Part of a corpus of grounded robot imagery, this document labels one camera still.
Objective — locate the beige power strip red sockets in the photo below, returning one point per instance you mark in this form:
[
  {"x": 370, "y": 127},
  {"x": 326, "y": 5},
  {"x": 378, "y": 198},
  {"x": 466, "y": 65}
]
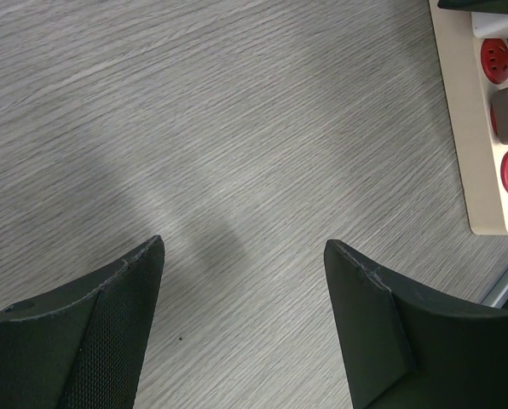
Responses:
[{"x": 472, "y": 70}]

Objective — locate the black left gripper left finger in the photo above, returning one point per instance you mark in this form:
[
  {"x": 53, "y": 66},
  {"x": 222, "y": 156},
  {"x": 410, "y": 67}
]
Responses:
[{"x": 82, "y": 345}]

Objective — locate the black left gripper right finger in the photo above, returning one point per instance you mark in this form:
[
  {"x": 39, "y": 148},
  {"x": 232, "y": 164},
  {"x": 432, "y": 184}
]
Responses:
[{"x": 407, "y": 345}]

